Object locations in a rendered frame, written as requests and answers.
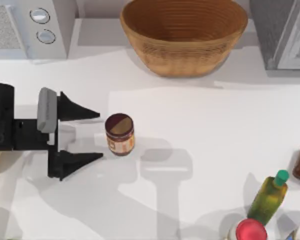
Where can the pale grey rounded box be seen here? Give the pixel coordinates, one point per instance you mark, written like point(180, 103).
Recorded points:
point(47, 110)

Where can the brown jar with orange label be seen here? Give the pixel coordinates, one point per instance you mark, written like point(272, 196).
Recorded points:
point(120, 136)

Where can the round microwave knob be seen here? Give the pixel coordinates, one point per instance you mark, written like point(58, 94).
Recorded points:
point(46, 36)
point(39, 15)

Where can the pale microwave oven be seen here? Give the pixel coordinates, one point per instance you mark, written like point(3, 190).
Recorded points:
point(62, 30)

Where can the brown woven basket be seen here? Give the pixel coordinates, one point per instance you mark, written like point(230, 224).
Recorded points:
point(182, 50)

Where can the white bottle with red cap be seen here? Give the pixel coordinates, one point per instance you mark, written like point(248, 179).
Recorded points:
point(251, 230)

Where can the green bottle with green cap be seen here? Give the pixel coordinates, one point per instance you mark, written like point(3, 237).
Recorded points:
point(267, 200)

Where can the grey cabinet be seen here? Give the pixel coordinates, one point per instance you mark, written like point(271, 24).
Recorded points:
point(270, 30)

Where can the blue and yellow item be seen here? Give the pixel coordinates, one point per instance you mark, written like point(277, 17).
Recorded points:
point(292, 236)

